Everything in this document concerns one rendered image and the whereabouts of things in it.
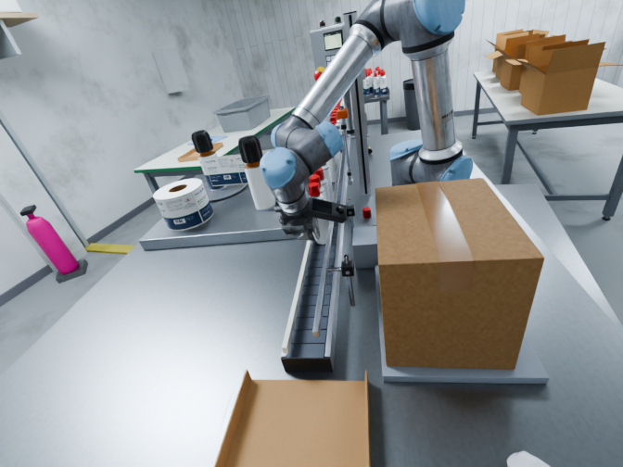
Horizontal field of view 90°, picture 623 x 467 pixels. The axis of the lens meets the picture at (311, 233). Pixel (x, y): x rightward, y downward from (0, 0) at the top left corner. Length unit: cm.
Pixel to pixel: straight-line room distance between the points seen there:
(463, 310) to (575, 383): 27
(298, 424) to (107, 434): 41
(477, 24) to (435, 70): 490
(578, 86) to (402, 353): 224
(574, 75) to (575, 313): 191
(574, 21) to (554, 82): 343
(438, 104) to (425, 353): 59
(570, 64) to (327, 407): 236
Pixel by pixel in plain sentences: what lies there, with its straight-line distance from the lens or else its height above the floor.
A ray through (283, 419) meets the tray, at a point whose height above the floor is 83.
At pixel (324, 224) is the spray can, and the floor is 96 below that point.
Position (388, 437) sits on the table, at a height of 83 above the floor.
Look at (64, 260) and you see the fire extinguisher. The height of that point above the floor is 18.
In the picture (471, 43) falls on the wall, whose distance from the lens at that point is 577.
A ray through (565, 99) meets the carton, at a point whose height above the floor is 86.
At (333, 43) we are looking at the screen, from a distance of 129.
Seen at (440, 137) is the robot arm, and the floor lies 117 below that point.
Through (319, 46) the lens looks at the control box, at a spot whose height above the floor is 142.
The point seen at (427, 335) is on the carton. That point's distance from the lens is 65.
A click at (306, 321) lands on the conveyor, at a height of 88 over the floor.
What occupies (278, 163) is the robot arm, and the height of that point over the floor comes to 125.
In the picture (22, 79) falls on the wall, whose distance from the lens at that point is 402.
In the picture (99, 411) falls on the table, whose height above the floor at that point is 83.
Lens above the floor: 144
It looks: 31 degrees down
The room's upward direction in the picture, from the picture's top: 12 degrees counter-clockwise
